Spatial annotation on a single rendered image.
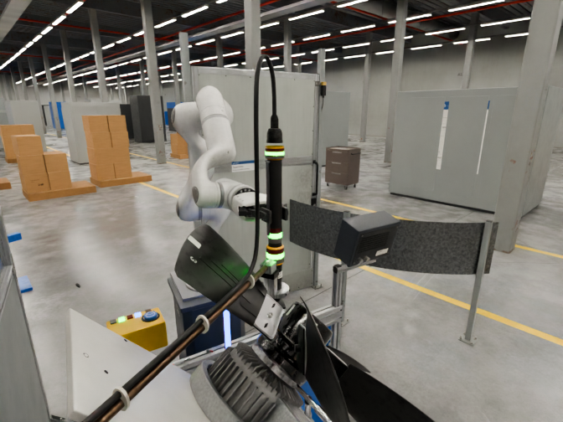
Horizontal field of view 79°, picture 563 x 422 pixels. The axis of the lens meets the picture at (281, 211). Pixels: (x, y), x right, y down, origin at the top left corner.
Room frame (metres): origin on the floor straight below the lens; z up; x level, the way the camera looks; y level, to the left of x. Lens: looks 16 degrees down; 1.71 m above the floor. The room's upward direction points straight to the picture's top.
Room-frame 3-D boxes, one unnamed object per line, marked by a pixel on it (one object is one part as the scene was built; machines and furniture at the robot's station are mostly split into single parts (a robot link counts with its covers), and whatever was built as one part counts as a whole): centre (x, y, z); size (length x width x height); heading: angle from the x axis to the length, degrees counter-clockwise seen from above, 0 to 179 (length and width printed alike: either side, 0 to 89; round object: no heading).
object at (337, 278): (1.36, -0.25, 0.96); 0.03 x 0.03 x 0.20; 32
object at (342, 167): (7.73, -1.40, 0.45); 0.68 x 0.47 x 0.90; 46
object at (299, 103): (2.81, 0.15, 1.10); 1.21 x 0.06 x 2.20; 122
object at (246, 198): (0.87, 0.07, 1.47); 0.11 x 0.10 x 0.07; 32
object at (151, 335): (0.93, 0.46, 1.02); 0.16 x 0.10 x 0.11; 122
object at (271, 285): (0.77, 0.02, 1.31); 0.09 x 0.07 x 0.10; 157
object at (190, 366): (1.14, 0.12, 0.82); 0.90 x 0.04 x 0.08; 122
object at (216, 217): (1.44, 0.31, 1.25); 0.19 x 0.12 x 0.24; 114
